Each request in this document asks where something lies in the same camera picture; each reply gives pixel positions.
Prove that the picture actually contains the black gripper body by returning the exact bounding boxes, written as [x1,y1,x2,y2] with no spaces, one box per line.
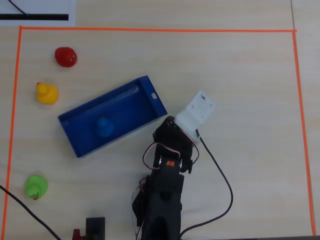
[152,116,195,161]

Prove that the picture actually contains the long black cable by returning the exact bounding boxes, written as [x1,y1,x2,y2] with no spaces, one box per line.
[0,184,62,240]

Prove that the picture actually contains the blue rubber duck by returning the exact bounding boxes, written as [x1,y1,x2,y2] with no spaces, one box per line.
[94,114,115,138]

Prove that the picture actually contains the short black cable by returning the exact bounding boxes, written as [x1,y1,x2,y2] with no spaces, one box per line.
[8,0,30,18]

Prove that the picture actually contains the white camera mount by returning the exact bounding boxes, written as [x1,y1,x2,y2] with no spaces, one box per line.
[174,89,216,146]

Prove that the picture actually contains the yellow rubber duck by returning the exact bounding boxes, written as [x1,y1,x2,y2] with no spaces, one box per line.
[35,81,59,106]

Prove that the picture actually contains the green rubber duck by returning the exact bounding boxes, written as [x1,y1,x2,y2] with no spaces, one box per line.
[24,174,49,201]

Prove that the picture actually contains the white paper with black bar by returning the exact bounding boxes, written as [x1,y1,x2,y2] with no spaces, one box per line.
[0,0,76,27]

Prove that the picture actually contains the black camera stand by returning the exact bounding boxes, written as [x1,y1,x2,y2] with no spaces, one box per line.
[85,216,106,240]

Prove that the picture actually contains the orange tape strip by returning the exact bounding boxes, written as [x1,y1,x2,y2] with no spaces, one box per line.
[2,25,23,240]
[292,30,316,237]
[19,25,298,33]

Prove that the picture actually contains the blue plastic box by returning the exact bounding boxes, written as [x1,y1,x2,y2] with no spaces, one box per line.
[57,75,168,159]

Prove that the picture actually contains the red clamp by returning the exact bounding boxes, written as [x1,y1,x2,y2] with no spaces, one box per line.
[72,228,85,240]

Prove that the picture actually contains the black camera cable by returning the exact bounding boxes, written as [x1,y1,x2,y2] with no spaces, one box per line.
[179,128,234,238]

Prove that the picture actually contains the red rubber duck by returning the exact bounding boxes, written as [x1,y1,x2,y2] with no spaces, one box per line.
[54,46,78,68]

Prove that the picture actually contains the thin servo wires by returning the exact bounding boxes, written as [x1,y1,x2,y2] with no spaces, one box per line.
[131,141,201,238]

